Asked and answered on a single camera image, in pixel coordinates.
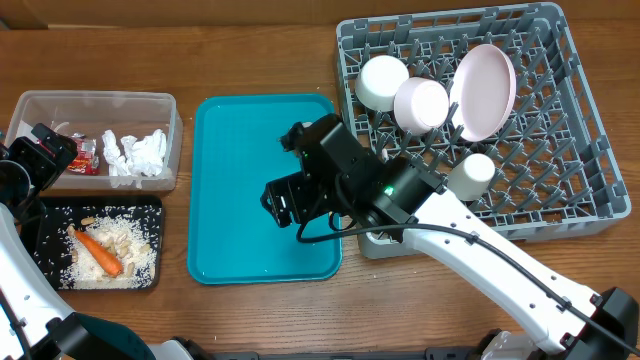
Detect red snack wrapper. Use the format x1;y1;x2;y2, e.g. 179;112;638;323
67;133;99;176

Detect white tissue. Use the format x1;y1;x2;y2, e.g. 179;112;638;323
102;130;130;176
120;129;167;177

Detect food scraps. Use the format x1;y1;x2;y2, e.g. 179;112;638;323
33;205;164;290

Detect orange carrot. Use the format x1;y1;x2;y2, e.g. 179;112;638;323
74;231;124;277

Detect white bowl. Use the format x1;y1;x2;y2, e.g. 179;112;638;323
355;55;409;112

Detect pink bowl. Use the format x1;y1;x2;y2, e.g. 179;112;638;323
393;77;450;135

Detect white paper cup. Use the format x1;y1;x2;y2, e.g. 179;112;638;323
447;153;496;201

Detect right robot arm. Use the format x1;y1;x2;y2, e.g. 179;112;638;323
261;114;639;359

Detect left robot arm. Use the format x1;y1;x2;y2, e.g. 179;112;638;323
1;123;207;360

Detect grey dishwasher rack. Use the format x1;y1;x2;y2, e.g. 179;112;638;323
336;2;632;242

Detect teal serving tray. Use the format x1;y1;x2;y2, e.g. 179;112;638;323
187;94;342;285

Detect clear plastic bin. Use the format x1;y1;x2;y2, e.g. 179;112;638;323
4;90;183;191

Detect black plastic tray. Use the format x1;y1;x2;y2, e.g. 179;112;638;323
20;195;165;290

